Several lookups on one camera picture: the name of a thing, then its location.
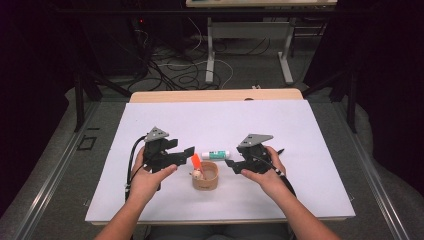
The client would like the white floor cable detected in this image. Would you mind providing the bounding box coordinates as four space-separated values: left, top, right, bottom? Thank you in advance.
156 16 235 90

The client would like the tangle of black floor cables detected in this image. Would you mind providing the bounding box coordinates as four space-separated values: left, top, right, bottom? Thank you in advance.
133 19 271 92

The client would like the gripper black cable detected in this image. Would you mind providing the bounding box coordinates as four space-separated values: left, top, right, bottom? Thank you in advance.
249 153 298 198
124 134 148 203

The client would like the black metal stand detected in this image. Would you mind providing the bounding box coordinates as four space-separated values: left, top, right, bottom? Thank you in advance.
73 68 133 133
301 68 360 134

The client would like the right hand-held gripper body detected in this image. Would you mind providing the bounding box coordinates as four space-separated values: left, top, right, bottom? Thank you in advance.
237 133 276 175

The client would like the tan pen holder with bear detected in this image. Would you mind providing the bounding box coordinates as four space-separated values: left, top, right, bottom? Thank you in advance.
189 160 220 192

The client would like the orange marker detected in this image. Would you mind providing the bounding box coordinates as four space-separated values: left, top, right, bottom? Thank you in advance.
190 153 203 173

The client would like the metal floor rail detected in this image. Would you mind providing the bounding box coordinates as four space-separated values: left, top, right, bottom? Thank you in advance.
13 99 101 240
333 99 412 240

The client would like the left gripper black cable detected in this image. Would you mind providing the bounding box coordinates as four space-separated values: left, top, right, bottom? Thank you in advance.
124 134 148 203

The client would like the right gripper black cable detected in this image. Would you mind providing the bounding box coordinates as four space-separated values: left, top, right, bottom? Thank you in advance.
249 153 298 198

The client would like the white desk frame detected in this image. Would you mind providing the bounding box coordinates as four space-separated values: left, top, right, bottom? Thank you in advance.
185 0 338 85

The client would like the person's right hand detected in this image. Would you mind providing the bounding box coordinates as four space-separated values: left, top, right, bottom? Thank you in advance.
240 145 296 203

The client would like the person's left hand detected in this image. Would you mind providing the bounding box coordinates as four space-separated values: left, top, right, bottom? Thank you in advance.
128 146 178 205

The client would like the white table sheet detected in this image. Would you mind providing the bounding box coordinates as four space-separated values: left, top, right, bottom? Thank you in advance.
84 99 356 223

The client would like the green and white glue stick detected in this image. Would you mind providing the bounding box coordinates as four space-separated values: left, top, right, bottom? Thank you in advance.
201 149 231 160

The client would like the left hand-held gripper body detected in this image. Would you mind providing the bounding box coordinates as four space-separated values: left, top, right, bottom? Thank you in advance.
143 126 178 174

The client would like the black equipment box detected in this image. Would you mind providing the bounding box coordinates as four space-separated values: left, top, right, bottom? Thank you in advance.
81 14 149 77

